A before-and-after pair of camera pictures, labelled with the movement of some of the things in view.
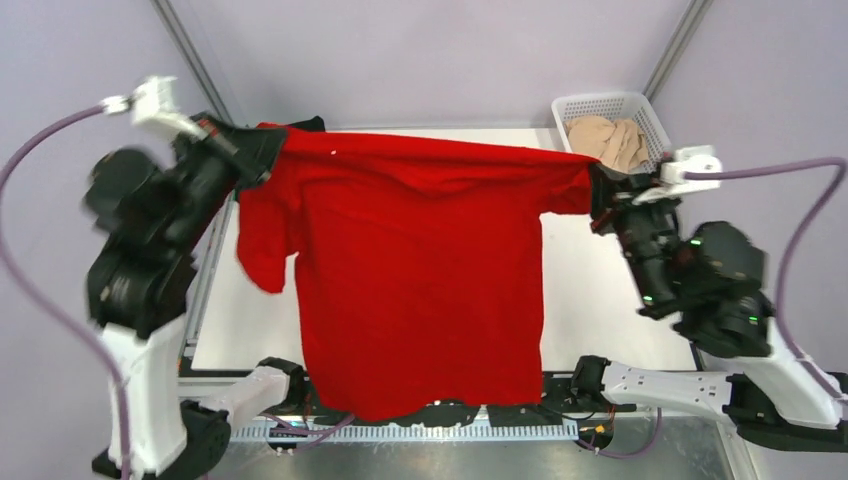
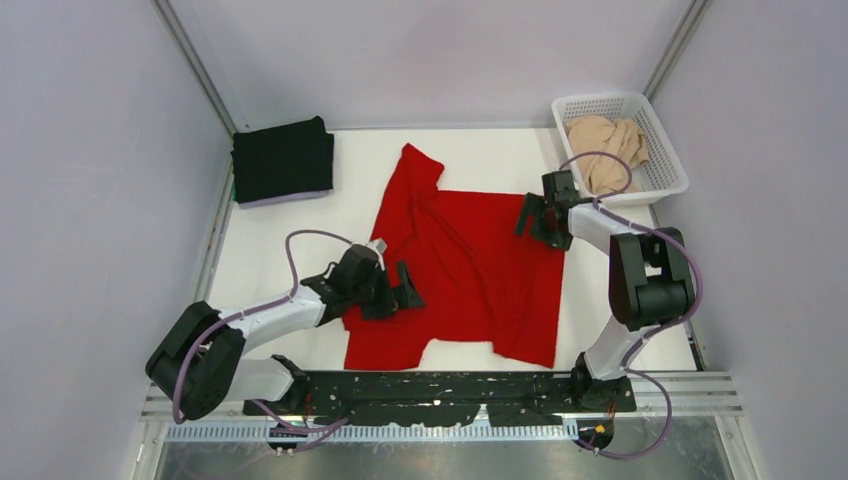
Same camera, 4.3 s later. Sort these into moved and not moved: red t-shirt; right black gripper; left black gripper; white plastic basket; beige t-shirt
Moved: red t-shirt; left black gripper; right black gripper
Not moved: white plastic basket; beige t-shirt
